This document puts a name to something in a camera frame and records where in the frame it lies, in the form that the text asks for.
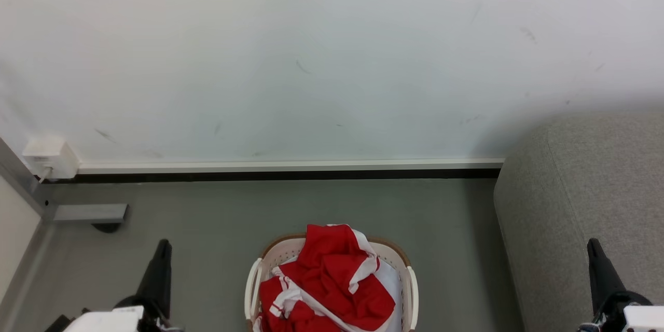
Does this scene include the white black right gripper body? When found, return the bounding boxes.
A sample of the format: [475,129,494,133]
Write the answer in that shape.
[578,292,664,332]

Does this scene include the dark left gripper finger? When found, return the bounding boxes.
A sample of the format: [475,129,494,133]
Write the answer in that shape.
[136,239,172,318]

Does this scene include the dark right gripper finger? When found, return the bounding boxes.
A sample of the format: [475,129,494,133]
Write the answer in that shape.
[587,238,626,317]

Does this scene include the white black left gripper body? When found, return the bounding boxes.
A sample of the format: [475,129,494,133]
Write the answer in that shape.
[63,295,172,332]

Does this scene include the red and white sports jersey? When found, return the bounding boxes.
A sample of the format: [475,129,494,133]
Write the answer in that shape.
[298,224,397,331]

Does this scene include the grey fabric sofa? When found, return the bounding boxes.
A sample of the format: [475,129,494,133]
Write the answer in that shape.
[493,112,664,332]

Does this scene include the white laundry basket brown rim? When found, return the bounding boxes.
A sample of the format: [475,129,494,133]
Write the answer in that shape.
[244,233,419,332]

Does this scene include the beige partition panel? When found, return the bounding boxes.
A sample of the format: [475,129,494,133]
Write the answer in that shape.
[0,175,42,302]

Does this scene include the white cloth in basket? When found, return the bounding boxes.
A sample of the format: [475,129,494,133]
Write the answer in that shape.
[372,257,404,332]

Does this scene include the white wall power adapter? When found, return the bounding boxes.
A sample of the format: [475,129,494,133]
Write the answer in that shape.
[22,136,80,181]

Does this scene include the white wall baseboard strip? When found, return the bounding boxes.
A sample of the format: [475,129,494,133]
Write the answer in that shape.
[78,158,505,175]

